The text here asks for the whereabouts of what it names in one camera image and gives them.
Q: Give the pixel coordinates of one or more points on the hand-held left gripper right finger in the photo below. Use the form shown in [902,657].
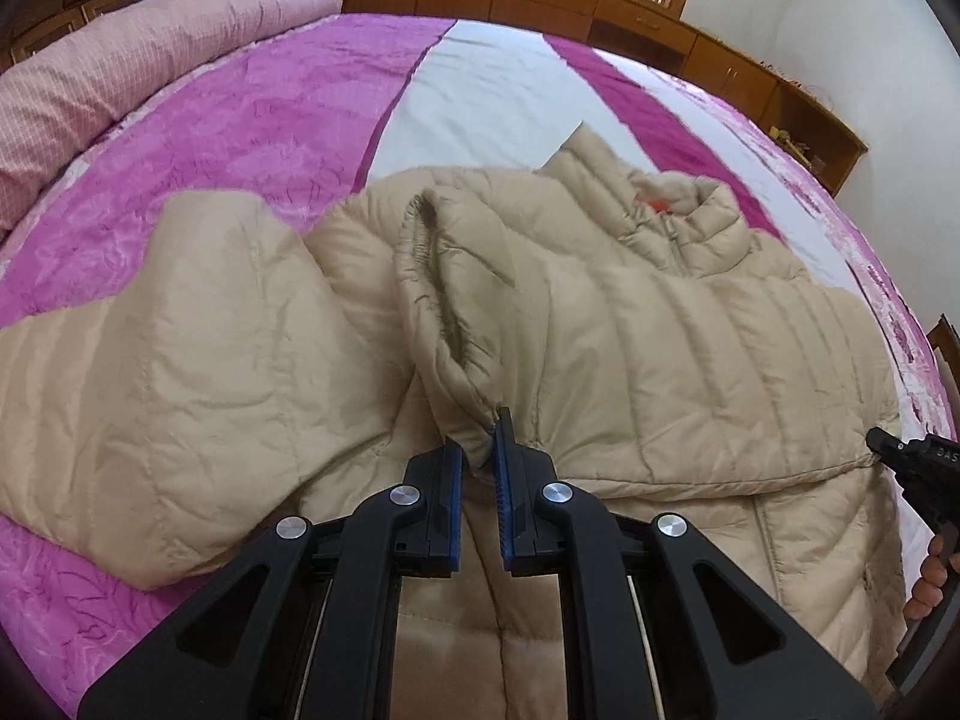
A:
[502,495]

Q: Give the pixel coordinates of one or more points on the purple and white striped bedspread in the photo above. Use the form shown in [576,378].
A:
[262,127]

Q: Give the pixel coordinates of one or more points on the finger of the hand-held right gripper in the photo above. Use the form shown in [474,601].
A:
[892,454]

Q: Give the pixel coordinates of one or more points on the small yellow ornament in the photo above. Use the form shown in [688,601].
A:
[795,144]

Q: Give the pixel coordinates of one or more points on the person's right hand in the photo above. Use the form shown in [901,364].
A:
[928,585]

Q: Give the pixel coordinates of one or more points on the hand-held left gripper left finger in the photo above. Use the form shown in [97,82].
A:
[452,510]

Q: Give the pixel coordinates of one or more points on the pink rolled quilt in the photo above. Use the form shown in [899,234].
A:
[112,67]

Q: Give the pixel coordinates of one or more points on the beige down jacket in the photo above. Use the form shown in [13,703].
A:
[675,352]

